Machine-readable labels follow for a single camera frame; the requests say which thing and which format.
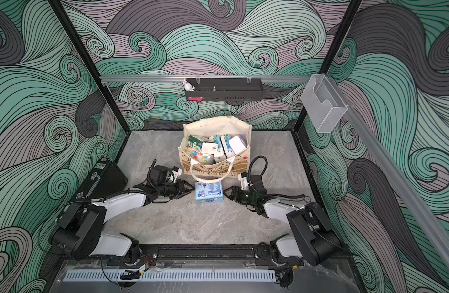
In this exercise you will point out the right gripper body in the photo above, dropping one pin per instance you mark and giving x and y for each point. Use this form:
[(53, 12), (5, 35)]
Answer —
[(246, 197)]

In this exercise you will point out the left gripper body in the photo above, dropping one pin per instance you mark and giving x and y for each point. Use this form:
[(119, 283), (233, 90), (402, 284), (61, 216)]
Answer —
[(168, 190)]

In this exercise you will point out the light blue tissue pack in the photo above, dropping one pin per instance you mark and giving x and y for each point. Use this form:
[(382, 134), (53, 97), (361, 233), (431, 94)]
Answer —
[(208, 193)]

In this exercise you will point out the floral canvas tote bag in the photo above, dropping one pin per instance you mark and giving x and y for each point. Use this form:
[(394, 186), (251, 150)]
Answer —
[(229, 168)]

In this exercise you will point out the blue cartoon tissue pack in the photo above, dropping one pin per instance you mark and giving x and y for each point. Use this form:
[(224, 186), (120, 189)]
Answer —
[(202, 158)]

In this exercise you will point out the green white tissue pack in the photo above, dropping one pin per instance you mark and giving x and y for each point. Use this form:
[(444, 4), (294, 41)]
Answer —
[(224, 150)]

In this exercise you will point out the purple tissue pack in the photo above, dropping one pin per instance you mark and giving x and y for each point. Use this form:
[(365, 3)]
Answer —
[(237, 144)]

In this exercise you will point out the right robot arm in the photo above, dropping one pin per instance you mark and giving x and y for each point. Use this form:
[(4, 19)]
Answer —
[(312, 237)]

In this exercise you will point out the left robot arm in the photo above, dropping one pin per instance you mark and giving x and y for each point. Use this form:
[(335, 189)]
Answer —
[(79, 231)]

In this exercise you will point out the black hard carry case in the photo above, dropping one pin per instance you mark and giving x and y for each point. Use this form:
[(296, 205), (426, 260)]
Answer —
[(104, 179)]

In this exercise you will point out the white bunny figurine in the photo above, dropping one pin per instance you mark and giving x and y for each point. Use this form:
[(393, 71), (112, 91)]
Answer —
[(188, 86)]

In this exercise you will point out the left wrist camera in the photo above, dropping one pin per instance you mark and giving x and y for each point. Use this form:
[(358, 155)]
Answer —
[(173, 174)]

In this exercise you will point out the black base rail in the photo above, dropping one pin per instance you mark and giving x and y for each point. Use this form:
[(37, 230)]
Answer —
[(257, 254)]

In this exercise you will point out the white cable duct strip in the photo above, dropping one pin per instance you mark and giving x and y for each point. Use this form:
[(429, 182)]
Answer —
[(173, 275)]

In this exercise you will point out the clear plastic wall bin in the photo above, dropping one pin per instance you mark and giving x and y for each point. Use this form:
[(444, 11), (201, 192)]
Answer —
[(323, 102)]

